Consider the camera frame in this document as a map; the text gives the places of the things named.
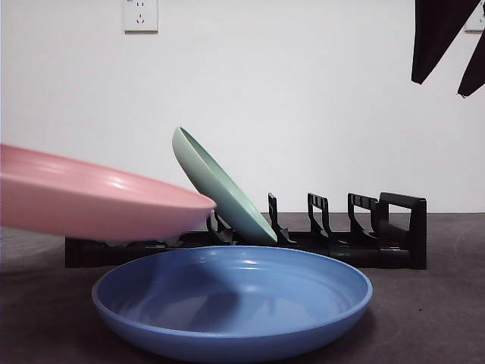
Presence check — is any green plate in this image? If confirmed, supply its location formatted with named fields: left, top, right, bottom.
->
left=172, top=126, right=278, bottom=246

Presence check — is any black plastic dish rack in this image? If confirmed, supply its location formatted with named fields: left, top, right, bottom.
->
left=64, top=192, right=428, bottom=271

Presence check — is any white wall socket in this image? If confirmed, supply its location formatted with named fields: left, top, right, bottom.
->
left=462, top=11, right=485, bottom=34
left=123, top=0, right=159, bottom=34

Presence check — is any blue plate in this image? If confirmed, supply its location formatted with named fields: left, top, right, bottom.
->
left=91, top=245, right=374, bottom=353

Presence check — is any pink plate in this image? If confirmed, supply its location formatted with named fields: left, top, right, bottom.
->
left=0, top=143, right=218, bottom=243

